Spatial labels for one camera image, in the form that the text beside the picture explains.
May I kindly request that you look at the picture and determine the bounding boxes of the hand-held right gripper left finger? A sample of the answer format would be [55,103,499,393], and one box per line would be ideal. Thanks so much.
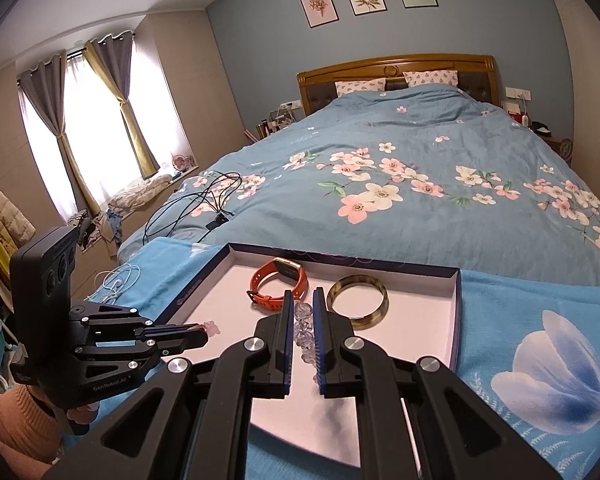
[45,287,296,480]

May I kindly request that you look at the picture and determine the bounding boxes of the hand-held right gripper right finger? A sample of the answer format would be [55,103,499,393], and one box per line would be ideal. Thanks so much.
[312,286,563,480]

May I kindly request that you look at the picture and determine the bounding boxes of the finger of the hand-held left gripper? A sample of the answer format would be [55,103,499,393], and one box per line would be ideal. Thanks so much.
[75,332,212,377]
[69,301,206,337]

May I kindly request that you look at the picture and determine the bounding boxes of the clear bead bracelet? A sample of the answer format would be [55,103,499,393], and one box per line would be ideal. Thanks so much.
[292,300,323,366]

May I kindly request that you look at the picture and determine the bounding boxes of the pink hair tie with charm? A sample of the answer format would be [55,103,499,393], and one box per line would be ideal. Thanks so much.
[180,320,221,337]

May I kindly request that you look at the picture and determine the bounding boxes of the navy tray with white inside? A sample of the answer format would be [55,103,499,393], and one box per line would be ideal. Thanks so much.
[157,242,463,468]

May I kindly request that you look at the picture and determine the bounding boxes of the person's left forearm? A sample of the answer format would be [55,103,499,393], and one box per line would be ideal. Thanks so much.
[0,382,70,467]

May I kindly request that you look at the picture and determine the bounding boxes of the person's left hand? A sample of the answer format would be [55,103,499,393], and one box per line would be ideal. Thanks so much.
[66,401,101,423]

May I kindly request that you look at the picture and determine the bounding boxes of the white earphones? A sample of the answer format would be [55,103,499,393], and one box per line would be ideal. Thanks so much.
[96,264,142,307]

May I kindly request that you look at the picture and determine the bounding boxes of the gold patterned bangle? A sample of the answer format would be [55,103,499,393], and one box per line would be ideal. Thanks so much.
[326,275,389,331]

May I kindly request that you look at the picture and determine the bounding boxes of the orange smartwatch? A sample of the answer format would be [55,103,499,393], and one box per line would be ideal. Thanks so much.
[246,257,309,311]

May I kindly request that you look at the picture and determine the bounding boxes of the white puffer jacket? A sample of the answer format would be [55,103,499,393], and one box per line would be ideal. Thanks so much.
[0,177,37,261]

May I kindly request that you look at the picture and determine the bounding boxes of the pile of clothes by window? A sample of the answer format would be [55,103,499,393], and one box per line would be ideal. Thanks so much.
[65,207,127,261]

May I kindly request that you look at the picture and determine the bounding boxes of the folded white quilt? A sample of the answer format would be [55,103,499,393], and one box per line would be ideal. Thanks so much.
[107,175,174,211]

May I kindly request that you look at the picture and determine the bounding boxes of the blue floral duvet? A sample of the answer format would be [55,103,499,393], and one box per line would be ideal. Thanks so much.
[117,82,600,288]

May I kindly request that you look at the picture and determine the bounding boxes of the grey and gold curtain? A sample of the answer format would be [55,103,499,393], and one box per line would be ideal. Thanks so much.
[82,32,162,179]
[17,50,102,218]

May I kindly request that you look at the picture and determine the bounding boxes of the light blue flower print blanket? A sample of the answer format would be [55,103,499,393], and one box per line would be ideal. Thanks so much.
[55,237,600,480]

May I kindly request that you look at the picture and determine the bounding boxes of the cluttered bedside table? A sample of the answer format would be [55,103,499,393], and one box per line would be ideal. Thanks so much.
[244,105,301,144]

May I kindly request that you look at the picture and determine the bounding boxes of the white patterned pillow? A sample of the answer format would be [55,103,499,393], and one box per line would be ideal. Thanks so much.
[403,70,459,88]
[335,78,387,97]

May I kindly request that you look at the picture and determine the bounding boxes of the wooden headboard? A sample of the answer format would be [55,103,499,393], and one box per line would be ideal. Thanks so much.
[296,54,501,116]

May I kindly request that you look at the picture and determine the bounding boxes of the wooden bedside table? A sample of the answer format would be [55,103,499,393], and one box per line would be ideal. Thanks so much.
[530,122,576,166]

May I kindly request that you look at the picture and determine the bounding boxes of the pink flower picture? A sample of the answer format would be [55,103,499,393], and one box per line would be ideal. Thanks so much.
[299,0,341,28]

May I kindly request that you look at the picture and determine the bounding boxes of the tangled black cable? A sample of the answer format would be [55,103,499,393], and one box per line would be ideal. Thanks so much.
[144,170,243,251]

